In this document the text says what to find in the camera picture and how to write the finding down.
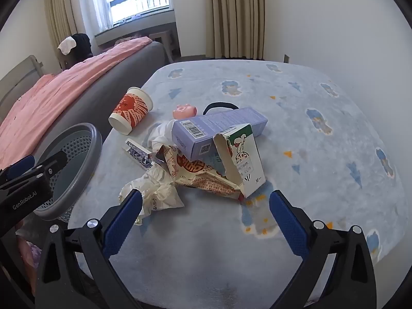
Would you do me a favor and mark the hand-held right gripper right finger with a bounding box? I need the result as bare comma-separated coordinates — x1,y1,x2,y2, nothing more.
269,189,377,309

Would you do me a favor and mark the pink pig toy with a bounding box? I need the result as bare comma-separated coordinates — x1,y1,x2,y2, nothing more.
173,104,198,120

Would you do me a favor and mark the white tissue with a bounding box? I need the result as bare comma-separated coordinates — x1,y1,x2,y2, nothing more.
147,119,177,155

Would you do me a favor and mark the white cloth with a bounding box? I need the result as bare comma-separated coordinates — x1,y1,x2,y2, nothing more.
57,36,78,55

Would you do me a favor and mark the red and white paper cup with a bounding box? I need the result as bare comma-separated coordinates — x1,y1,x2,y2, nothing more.
108,87,153,136

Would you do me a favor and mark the white sheer curtain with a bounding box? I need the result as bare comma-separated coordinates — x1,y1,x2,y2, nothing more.
88,0,114,33

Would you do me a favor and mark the grey window sill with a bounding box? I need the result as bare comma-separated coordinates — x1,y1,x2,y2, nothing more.
94,6,176,47

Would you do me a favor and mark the grey perforated waste basket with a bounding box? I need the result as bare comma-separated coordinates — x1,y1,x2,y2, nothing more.
32,123,104,223

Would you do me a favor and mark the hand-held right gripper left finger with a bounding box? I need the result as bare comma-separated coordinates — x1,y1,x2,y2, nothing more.
35,189,144,309

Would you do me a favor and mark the lilac cardboard box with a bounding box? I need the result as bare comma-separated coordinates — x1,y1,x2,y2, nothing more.
171,107,269,161

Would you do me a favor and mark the purple fluffy cloth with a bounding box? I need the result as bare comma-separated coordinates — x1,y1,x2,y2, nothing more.
18,236,42,277

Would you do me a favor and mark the black hair band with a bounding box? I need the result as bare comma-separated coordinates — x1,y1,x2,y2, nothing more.
203,102,239,115

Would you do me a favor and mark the white paper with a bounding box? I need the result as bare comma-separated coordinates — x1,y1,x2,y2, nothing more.
119,164,185,224

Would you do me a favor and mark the red and white paper wrapper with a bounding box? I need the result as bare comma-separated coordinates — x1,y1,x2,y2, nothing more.
156,145,243,202

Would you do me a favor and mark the white cartoon milk carton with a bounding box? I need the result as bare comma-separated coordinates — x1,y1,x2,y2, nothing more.
213,124,266,198

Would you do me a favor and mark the beige curtain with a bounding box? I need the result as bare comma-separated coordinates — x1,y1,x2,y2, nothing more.
206,0,266,60
43,0,79,52

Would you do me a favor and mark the chair with black garment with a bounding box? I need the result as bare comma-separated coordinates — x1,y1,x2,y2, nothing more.
58,33,94,71

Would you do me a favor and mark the grey headboard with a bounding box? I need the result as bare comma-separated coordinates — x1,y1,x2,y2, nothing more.
0,55,44,113

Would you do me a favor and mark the white side table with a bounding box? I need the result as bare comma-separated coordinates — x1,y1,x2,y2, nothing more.
150,29,180,62

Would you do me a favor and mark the grey bed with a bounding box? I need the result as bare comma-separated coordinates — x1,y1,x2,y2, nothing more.
0,40,176,174

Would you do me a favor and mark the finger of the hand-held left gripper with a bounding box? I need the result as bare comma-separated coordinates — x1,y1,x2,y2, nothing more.
0,155,35,184
30,151,69,178

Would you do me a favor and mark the light blue printed blanket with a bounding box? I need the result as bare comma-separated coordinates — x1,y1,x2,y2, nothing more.
67,58,409,309

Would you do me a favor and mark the playing card box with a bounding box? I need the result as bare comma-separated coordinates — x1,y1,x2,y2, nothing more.
122,138,153,169

